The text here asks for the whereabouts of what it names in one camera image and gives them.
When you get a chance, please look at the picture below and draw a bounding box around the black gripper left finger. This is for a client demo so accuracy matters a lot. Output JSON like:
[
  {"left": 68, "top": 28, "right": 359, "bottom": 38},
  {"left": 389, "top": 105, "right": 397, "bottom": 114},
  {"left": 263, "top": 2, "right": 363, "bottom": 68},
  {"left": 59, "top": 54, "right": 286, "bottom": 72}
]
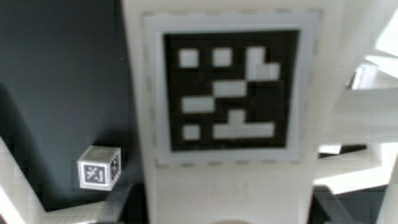
[{"left": 96, "top": 184, "right": 148, "bottom": 224}]

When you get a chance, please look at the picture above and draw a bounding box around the white chair back frame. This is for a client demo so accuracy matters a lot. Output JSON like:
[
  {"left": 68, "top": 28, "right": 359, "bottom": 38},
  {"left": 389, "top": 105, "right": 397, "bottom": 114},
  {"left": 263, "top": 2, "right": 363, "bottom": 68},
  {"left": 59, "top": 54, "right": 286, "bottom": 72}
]
[{"left": 121, "top": 0, "right": 398, "bottom": 224}]

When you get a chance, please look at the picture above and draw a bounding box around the white front fence rail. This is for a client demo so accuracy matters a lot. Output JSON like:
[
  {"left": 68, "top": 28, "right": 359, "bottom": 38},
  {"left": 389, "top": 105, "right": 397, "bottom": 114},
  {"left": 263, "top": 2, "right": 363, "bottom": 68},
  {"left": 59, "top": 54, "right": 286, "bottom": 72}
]
[{"left": 0, "top": 139, "right": 105, "bottom": 224}]

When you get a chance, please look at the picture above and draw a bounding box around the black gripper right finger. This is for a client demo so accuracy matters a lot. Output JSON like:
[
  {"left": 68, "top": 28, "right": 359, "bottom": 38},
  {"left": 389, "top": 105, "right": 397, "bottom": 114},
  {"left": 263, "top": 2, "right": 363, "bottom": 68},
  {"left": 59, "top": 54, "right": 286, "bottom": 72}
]
[{"left": 308, "top": 185, "right": 363, "bottom": 224}]

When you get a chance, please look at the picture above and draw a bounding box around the small white tagged cube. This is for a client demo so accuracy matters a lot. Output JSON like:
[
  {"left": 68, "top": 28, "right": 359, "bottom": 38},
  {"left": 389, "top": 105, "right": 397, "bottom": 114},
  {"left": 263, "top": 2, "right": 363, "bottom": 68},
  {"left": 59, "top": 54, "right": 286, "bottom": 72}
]
[{"left": 77, "top": 146, "right": 121, "bottom": 191}]

